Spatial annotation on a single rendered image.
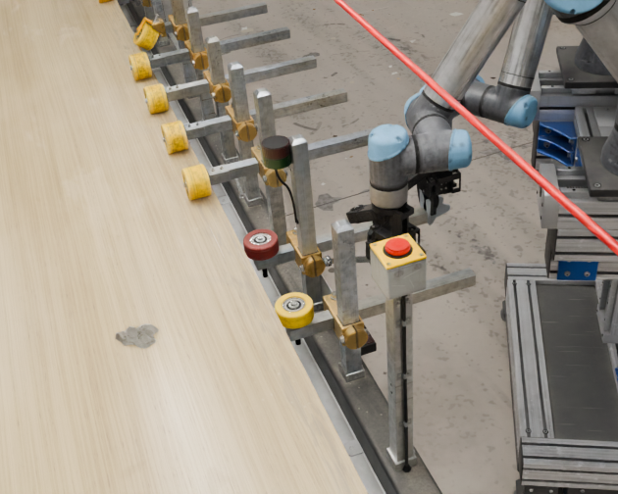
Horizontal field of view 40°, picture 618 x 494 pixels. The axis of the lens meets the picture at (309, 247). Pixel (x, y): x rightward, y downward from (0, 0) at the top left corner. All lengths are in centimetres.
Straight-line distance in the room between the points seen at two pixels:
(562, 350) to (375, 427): 103
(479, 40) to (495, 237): 187
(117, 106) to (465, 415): 143
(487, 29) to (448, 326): 157
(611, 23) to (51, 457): 122
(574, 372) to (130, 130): 146
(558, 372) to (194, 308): 122
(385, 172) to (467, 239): 186
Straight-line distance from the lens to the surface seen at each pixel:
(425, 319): 308
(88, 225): 213
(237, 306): 179
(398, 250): 136
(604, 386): 262
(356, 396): 186
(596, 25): 159
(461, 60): 169
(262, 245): 194
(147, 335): 175
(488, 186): 377
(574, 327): 278
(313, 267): 195
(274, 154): 178
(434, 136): 163
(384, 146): 159
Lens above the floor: 206
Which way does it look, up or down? 37 degrees down
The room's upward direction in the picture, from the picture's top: 6 degrees counter-clockwise
